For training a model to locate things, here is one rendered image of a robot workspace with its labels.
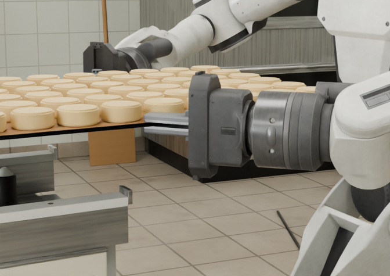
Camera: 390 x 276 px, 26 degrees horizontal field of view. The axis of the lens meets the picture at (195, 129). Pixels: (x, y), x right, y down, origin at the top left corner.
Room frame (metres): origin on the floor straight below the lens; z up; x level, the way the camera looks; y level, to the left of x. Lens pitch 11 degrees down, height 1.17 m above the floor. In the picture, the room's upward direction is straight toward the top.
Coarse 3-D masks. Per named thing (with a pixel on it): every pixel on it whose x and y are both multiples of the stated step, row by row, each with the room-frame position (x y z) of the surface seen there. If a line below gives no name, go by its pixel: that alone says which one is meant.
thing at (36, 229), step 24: (120, 192) 1.04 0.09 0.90; (0, 216) 0.94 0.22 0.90; (24, 216) 0.95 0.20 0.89; (48, 216) 0.97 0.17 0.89; (72, 216) 0.98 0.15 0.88; (96, 216) 1.00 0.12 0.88; (120, 216) 1.01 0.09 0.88; (0, 240) 0.94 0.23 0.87; (24, 240) 0.95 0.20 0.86; (48, 240) 0.97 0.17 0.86; (72, 240) 0.98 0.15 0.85; (96, 240) 1.00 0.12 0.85; (120, 240) 1.01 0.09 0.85
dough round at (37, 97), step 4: (32, 92) 1.11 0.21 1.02; (36, 92) 1.11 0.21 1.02; (40, 92) 1.11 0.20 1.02; (44, 92) 1.11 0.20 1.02; (48, 92) 1.11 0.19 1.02; (52, 92) 1.11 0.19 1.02; (56, 92) 1.11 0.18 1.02; (60, 92) 1.11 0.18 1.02; (24, 96) 1.09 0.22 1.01; (28, 96) 1.08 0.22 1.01; (32, 96) 1.08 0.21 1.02; (36, 96) 1.08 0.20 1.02; (40, 96) 1.08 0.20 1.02; (44, 96) 1.08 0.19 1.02; (48, 96) 1.08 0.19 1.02; (52, 96) 1.08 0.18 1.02; (56, 96) 1.09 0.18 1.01; (60, 96) 1.09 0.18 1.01; (28, 100) 1.08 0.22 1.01; (32, 100) 1.08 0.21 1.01; (36, 100) 1.08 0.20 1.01; (40, 100) 1.07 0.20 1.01
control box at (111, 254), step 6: (42, 198) 1.23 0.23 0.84; (48, 198) 1.23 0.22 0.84; (54, 198) 1.23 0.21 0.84; (60, 198) 1.23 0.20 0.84; (108, 246) 1.04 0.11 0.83; (114, 246) 1.05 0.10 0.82; (108, 252) 1.04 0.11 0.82; (114, 252) 1.05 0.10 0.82; (108, 258) 1.04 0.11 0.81; (114, 258) 1.05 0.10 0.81; (108, 264) 1.04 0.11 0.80; (114, 264) 1.05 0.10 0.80; (108, 270) 1.04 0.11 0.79; (114, 270) 1.05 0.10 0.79
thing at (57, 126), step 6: (186, 108) 1.10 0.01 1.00; (102, 120) 1.01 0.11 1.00; (54, 126) 0.97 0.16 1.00; (60, 126) 0.97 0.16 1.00; (90, 126) 0.97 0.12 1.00; (96, 126) 0.97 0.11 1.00; (102, 126) 0.97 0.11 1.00; (6, 132) 0.93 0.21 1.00; (12, 132) 0.93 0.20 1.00; (18, 132) 0.93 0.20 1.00; (24, 132) 0.93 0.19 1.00; (30, 132) 0.93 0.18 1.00
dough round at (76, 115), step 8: (80, 104) 1.01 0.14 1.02; (64, 112) 0.97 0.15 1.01; (72, 112) 0.96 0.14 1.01; (80, 112) 0.96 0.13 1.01; (88, 112) 0.97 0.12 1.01; (96, 112) 0.98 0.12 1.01; (64, 120) 0.97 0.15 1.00; (72, 120) 0.96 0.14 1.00; (80, 120) 0.96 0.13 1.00; (88, 120) 0.97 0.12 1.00; (96, 120) 0.98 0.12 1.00
